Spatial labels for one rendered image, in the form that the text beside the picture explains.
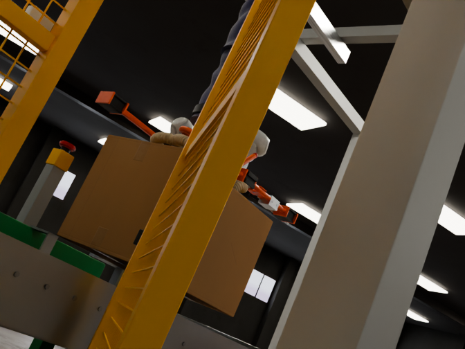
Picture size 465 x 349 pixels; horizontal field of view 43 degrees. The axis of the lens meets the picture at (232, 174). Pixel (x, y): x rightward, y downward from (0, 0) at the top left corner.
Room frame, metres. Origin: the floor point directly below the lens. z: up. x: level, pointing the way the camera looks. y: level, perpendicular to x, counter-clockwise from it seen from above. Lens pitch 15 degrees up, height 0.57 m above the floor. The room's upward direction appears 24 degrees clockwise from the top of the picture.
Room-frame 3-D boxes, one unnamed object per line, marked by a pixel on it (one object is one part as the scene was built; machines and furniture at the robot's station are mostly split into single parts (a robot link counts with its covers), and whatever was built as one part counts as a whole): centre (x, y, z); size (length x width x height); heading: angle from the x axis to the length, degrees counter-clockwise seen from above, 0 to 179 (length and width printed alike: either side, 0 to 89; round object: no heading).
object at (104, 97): (2.11, 0.52, 1.21); 0.09 x 0.08 x 0.05; 46
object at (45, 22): (1.20, 0.52, 1.02); 0.06 x 0.03 x 0.06; 136
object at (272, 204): (2.49, -0.20, 1.20); 0.07 x 0.07 x 0.04; 46
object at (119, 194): (2.16, 0.12, 0.88); 0.60 x 0.40 x 0.40; 140
